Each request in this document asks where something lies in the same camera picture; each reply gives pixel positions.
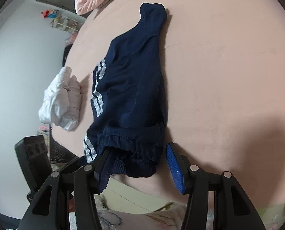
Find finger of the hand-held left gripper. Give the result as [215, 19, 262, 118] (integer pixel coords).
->
[60, 157, 85, 175]

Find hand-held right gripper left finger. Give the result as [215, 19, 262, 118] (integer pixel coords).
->
[19, 149, 116, 230]

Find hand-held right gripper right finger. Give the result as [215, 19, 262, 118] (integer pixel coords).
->
[166, 142, 267, 230]

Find navy striped pants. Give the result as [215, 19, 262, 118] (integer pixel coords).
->
[84, 2, 168, 194]

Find black mesh basket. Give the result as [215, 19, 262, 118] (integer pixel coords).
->
[49, 134, 79, 164]

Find person's pink pajama leg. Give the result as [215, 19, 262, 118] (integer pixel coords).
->
[95, 201, 189, 230]

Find white folded garment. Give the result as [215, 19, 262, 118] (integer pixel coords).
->
[38, 66, 82, 132]

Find bed with pink sheet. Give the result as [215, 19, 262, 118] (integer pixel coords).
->
[50, 0, 285, 211]

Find white storage shelf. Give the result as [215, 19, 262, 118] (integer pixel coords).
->
[50, 16, 83, 33]

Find colourful doll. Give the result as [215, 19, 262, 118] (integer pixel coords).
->
[41, 9, 59, 19]

